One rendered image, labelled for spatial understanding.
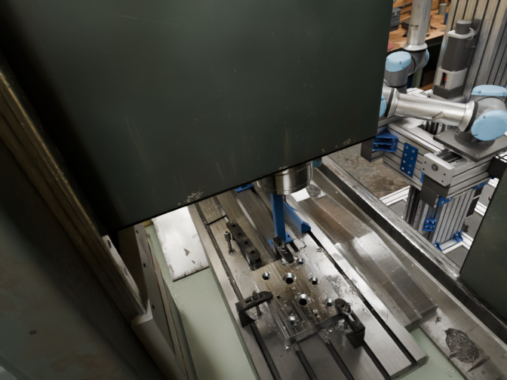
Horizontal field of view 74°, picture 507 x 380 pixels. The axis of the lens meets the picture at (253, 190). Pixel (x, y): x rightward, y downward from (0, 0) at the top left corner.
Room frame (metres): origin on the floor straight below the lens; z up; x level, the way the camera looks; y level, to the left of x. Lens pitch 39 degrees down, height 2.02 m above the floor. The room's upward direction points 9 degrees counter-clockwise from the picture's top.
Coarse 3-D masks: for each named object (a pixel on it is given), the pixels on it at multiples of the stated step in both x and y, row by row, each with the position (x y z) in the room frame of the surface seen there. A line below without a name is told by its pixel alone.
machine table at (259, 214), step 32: (224, 192) 1.40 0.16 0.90; (256, 192) 1.37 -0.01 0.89; (224, 224) 1.16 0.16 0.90; (256, 224) 1.13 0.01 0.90; (288, 224) 1.09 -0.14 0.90; (224, 256) 0.96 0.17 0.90; (320, 256) 0.88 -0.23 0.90; (224, 288) 0.80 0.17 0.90; (256, 288) 0.78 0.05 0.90; (352, 320) 0.59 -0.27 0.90; (384, 320) 0.57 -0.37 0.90; (256, 352) 0.53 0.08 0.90; (288, 352) 0.52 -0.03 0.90; (320, 352) 0.50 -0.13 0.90; (352, 352) 0.48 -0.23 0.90; (384, 352) 0.47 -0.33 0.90; (416, 352) 0.45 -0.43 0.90
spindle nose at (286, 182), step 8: (296, 168) 0.67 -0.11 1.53; (304, 168) 0.68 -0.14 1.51; (272, 176) 0.67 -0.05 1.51; (280, 176) 0.67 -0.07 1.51; (288, 176) 0.66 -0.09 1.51; (296, 176) 0.67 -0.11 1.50; (304, 176) 0.68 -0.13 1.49; (264, 184) 0.69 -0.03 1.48; (272, 184) 0.67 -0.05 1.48; (280, 184) 0.67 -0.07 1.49; (288, 184) 0.66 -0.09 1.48; (296, 184) 0.67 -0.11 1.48; (304, 184) 0.68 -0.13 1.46; (272, 192) 0.68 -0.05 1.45; (280, 192) 0.67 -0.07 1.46; (288, 192) 0.67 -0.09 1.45
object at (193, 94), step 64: (0, 0) 0.50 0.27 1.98; (64, 0) 0.52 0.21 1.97; (128, 0) 0.54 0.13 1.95; (192, 0) 0.57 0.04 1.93; (256, 0) 0.60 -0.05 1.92; (320, 0) 0.64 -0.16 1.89; (384, 0) 0.68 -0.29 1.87; (64, 64) 0.51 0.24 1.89; (128, 64) 0.54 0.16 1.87; (192, 64) 0.57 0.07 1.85; (256, 64) 0.60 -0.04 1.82; (320, 64) 0.64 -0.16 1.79; (384, 64) 0.69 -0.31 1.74; (64, 128) 0.50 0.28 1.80; (128, 128) 0.53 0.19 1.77; (192, 128) 0.56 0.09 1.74; (256, 128) 0.59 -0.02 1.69; (320, 128) 0.64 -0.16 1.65; (128, 192) 0.51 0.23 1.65; (192, 192) 0.55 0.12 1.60
